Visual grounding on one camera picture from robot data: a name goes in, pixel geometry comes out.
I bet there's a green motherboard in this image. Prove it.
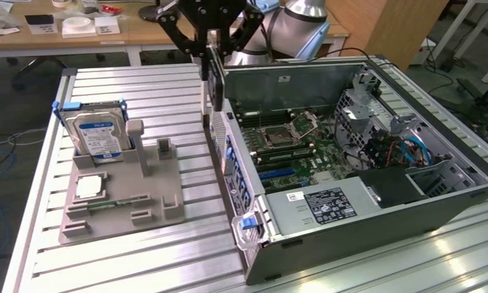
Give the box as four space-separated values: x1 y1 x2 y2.
227 99 354 196

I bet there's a clear plastic bag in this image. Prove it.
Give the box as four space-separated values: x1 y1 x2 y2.
0 5 20 30

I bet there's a blue expansion slot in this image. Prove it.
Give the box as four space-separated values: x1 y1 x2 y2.
259 168 294 181

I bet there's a wooden desk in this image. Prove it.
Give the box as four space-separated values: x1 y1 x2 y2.
0 0 351 59

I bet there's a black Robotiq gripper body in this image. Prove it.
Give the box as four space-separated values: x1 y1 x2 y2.
178 0 248 58

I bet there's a black chair base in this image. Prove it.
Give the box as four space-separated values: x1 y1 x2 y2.
7 56 68 91

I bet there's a black cable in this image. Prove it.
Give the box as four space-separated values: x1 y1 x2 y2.
309 47 395 68

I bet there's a hard disk in blue carrier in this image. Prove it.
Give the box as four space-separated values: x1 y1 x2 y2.
52 98 128 162

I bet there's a black plastic shroud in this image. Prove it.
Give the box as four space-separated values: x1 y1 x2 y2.
347 168 429 209

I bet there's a black equipment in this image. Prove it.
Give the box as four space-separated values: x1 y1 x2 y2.
455 78 488 138

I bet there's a graphics card with metal bracket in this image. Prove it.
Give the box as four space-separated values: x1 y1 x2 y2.
199 29 228 112

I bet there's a grey printed parts rack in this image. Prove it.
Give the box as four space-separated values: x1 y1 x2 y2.
59 120 187 245

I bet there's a labelled RAM stick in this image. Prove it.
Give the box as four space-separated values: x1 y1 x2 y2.
255 148 315 162

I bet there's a CPU socket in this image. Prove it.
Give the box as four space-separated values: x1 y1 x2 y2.
261 125 302 151

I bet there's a wooden cabinet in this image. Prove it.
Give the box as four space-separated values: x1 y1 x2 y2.
321 0 451 71

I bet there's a grey power supply unit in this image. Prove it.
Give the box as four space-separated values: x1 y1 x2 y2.
265 176 382 237

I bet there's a silver CPU chip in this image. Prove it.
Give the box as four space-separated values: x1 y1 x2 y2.
76 176 106 198

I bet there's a metal CPU socket cover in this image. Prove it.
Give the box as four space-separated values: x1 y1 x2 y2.
290 109 323 137

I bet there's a red wire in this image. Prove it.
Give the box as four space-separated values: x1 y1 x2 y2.
385 140 405 167

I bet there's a grey latch with blue tab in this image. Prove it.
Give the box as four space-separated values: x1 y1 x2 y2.
231 213 271 250

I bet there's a small white labelled box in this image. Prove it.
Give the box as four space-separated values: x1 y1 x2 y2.
94 16 120 36

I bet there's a white table frame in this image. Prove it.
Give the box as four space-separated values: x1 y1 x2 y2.
429 0 488 83

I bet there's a perforated metal disk bay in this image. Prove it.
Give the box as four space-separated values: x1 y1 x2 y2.
334 89 394 153

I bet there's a flat white box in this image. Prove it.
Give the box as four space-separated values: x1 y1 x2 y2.
60 24 98 40

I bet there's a red packet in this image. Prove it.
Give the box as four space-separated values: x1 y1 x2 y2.
100 3 123 16

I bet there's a black and white sign box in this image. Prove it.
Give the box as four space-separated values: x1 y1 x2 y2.
24 14 60 35

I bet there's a blue wire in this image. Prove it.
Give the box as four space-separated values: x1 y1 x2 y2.
401 136 434 167

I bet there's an open black PC case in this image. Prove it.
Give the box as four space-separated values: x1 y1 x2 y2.
202 54 488 286

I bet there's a black lamp base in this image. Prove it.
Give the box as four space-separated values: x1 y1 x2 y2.
139 3 164 22

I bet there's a green RAM stick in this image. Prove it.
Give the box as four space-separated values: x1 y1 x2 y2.
87 197 139 212

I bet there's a blue floor cable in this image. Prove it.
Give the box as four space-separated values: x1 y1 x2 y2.
0 146 18 263

